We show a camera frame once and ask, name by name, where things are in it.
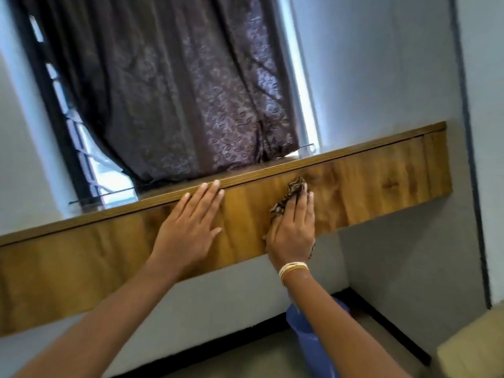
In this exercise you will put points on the brown patterned cleaning cloth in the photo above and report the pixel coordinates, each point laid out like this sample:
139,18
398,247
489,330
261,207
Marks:
289,190

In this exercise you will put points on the black framed window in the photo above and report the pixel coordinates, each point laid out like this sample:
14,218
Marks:
59,125

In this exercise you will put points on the person's left hand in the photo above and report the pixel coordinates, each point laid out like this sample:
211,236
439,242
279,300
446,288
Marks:
185,236

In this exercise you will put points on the dark patterned curtain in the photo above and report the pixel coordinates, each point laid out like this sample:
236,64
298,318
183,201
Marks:
177,94

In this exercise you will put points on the blue plastic bucket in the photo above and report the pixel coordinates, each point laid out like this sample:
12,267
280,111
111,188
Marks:
307,350

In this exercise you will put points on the person's right thumb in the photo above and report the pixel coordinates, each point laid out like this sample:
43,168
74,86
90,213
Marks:
269,238

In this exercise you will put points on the person's right forearm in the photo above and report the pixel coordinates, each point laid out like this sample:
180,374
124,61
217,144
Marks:
346,334

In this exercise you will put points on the person's left forearm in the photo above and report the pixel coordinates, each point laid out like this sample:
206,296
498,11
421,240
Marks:
98,330

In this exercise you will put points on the beige wooden furniture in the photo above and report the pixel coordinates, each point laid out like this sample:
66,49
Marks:
476,346

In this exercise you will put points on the gold and white bangles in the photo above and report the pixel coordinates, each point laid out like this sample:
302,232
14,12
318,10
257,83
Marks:
293,268

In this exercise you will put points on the person's right hand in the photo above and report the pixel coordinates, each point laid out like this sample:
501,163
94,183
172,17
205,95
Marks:
291,240

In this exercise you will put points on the person's left little finger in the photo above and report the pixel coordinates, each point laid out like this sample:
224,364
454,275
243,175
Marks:
179,208

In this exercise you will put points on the person's right little finger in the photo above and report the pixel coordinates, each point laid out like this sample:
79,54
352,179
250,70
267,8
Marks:
311,210

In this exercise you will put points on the person's left middle finger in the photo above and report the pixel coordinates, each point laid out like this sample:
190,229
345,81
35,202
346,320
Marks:
204,200

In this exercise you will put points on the person's left thumb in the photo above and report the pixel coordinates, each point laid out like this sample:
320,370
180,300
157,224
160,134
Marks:
215,233

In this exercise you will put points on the wooden wall-mounted desk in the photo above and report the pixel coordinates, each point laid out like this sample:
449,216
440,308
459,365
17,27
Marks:
98,263

